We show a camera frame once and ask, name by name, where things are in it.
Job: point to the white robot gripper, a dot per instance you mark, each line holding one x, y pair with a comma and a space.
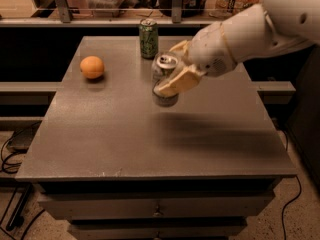
209, 50

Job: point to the white 7up can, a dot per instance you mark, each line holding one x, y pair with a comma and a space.
163, 65

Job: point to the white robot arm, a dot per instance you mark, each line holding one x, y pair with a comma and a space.
272, 28

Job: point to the green soda can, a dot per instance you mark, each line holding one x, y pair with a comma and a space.
148, 36

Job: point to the orange fruit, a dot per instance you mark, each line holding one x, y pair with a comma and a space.
92, 67

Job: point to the clear plastic container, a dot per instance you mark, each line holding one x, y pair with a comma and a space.
105, 8

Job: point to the grey drawer cabinet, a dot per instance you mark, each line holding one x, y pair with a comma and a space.
109, 136

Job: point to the upper drawer with knob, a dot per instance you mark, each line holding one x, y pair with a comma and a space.
117, 206

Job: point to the grey power adapter box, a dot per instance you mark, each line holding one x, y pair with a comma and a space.
21, 140

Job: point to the lower drawer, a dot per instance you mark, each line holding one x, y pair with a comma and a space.
163, 229

